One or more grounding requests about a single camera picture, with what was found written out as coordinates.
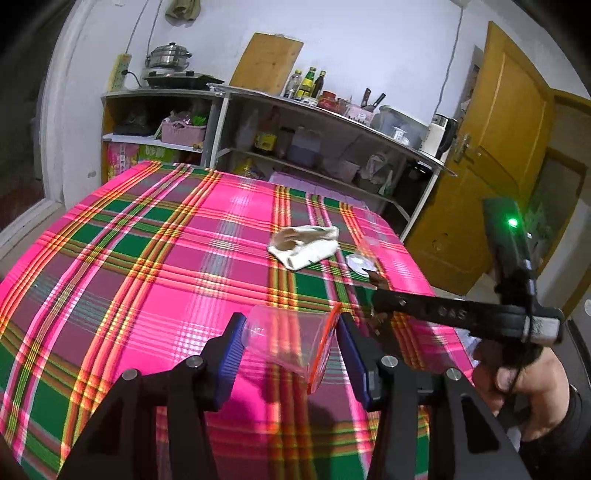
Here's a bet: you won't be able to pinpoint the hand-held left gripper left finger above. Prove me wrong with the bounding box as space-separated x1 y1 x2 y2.
58 312 247 480

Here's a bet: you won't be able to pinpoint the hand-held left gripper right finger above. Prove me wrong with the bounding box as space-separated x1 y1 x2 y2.
336 313 532 480

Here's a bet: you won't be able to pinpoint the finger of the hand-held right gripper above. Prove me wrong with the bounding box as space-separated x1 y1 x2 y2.
366 270 408 326

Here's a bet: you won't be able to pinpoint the clear round plastic lid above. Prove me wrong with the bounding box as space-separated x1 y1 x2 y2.
345 253 377 278

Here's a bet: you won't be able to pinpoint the clear cup with red lid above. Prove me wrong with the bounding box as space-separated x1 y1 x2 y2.
241 302 343 395

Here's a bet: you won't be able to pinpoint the person's right forearm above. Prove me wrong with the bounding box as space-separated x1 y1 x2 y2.
517 385 591 480

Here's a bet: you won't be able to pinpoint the person's right hand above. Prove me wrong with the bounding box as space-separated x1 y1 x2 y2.
473 340 573 441

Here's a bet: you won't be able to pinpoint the clear plastic cup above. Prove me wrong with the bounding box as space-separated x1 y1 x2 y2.
355 210 393 259

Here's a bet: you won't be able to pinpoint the pink plaid tablecloth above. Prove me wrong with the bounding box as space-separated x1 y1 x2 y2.
0 161 476 480

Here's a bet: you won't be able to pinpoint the purple cushioned stool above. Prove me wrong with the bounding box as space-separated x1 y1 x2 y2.
268 171 370 213

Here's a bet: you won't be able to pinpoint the white flask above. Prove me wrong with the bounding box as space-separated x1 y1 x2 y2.
418 122 444 158

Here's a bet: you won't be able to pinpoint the translucent plastic jug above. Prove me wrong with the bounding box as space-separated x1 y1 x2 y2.
291 127 321 164

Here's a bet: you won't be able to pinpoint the clear plastic container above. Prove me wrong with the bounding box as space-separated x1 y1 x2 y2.
372 106 428 148

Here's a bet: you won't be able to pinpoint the black electric kettle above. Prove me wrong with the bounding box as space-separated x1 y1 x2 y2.
431 114 459 155

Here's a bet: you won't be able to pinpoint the pink knife holder with knives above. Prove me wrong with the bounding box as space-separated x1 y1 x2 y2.
346 88 386 125

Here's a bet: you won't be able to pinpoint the yellow wooden door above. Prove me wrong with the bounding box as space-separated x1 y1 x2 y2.
404 21 555 296

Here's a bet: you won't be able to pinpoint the metal shelf rack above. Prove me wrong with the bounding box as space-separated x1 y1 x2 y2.
208 83 458 241

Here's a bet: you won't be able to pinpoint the yellow oil bottle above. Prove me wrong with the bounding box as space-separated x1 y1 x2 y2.
255 108 280 155

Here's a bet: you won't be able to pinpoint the colourful cardboard boxes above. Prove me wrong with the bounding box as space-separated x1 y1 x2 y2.
106 143 195 183

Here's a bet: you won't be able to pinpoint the pink plastic basket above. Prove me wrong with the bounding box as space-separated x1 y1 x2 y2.
161 117 206 146

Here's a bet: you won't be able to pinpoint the dark bottle with yellow label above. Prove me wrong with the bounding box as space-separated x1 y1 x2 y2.
298 67 318 99

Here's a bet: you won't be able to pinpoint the wooden cutting board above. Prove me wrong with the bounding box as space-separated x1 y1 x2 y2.
229 32 304 97

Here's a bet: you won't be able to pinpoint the white shelf cabinet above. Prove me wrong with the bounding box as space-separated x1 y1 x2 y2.
100 88 222 183

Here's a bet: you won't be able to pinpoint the black gas stove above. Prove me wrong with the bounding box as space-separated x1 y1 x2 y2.
141 69 225 90

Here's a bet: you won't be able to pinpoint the steel steamer pot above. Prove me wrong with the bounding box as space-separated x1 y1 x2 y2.
145 42 192 72

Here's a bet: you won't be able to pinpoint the yellow power strip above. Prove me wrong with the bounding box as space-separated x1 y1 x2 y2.
108 53 132 93

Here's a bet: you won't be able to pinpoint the olive hanging cloth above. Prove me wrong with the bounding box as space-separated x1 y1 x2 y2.
165 0 201 21

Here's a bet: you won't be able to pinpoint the yellow door frame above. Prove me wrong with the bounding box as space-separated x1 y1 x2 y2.
517 88 591 315

